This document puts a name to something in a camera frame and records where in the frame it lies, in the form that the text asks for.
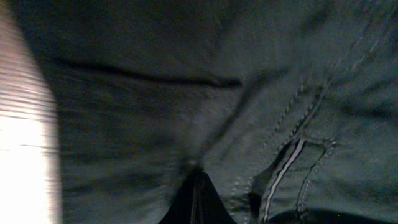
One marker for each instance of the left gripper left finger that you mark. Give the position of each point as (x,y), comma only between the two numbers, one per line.
(184,206)

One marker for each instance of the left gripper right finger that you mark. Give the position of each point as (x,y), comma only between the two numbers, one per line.
(210,208)

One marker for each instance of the black shorts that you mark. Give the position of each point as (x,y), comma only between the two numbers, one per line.
(290,107)

